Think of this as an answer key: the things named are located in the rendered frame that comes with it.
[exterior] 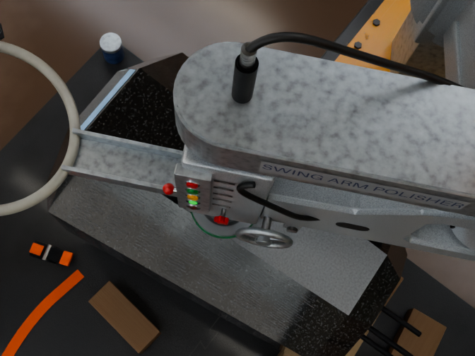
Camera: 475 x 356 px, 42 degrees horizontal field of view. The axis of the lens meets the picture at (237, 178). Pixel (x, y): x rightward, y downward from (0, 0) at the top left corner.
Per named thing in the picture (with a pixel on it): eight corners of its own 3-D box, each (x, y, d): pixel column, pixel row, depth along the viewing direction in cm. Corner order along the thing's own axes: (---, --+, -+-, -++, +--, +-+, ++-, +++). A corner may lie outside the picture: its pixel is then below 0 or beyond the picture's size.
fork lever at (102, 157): (312, 171, 179) (316, 166, 175) (302, 235, 174) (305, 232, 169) (78, 122, 177) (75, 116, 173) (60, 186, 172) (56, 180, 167)
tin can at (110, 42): (115, 42, 301) (112, 28, 288) (128, 56, 299) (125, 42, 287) (99, 54, 298) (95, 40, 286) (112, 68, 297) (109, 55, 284)
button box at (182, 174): (210, 203, 157) (213, 169, 130) (208, 213, 156) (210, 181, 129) (180, 197, 157) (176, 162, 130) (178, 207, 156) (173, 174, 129)
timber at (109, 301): (92, 304, 264) (88, 301, 253) (113, 283, 267) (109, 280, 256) (141, 354, 260) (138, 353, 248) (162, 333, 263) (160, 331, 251)
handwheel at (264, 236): (293, 218, 168) (302, 205, 154) (288, 254, 165) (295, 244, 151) (239, 208, 168) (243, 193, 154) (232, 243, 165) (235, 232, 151)
